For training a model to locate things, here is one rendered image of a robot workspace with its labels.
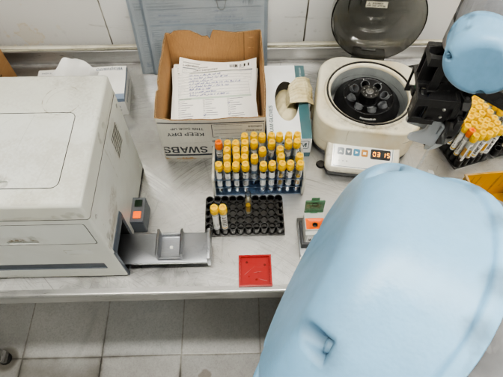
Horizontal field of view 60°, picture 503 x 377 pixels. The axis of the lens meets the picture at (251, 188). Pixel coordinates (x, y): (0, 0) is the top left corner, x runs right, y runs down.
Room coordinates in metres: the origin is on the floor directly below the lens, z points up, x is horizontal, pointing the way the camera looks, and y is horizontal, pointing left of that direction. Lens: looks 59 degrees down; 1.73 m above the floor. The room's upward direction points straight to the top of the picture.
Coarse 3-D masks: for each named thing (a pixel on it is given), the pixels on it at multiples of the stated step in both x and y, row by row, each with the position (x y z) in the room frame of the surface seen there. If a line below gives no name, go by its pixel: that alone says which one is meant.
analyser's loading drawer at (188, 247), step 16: (128, 240) 0.37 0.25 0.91; (144, 240) 0.37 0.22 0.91; (160, 240) 0.37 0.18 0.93; (176, 240) 0.37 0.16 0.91; (192, 240) 0.37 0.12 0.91; (208, 240) 0.36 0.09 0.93; (128, 256) 0.34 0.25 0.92; (144, 256) 0.34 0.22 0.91; (160, 256) 0.34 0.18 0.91; (176, 256) 0.34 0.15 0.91; (192, 256) 0.34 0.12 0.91; (208, 256) 0.33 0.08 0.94
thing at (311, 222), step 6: (306, 216) 0.41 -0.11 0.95; (312, 216) 0.41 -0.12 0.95; (318, 216) 0.41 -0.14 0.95; (306, 222) 0.39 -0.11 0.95; (312, 222) 0.39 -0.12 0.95; (318, 222) 0.39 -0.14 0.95; (306, 228) 0.38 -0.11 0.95; (312, 228) 0.38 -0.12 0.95; (318, 228) 0.38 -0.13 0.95; (306, 234) 0.37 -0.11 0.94; (312, 234) 0.37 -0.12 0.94; (306, 240) 0.37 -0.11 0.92
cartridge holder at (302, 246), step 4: (296, 220) 0.43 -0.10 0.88; (300, 220) 0.43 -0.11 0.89; (300, 224) 0.41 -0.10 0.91; (300, 228) 0.40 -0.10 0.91; (300, 232) 0.39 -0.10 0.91; (300, 236) 0.39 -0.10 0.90; (300, 240) 0.38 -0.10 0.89; (300, 244) 0.37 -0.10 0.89; (304, 244) 0.37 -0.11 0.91; (308, 244) 0.37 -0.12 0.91; (300, 248) 0.36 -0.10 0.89; (304, 248) 0.36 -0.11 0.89; (300, 252) 0.36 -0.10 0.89; (304, 252) 0.36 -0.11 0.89; (300, 256) 0.35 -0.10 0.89
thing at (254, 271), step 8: (240, 256) 0.35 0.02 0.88; (248, 256) 0.35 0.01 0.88; (256, 256) 0.35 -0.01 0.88; (264, 256) 0.35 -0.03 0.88; (240, 264) 0.33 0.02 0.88; (248, 264) 0.33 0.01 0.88; (256, 264) 0.33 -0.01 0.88; (264, 264) 0.33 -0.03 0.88; (240, 272) 0.31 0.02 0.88; (248, 272) 0.32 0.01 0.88; (256, 272) 0.32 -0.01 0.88; (264, 272) 0.32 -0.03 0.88; (240, 280) 0.30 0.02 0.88; (248, 280) 0.30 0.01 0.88; (256, 280) 0.30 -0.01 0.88; (264, 280) 0.30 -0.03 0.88
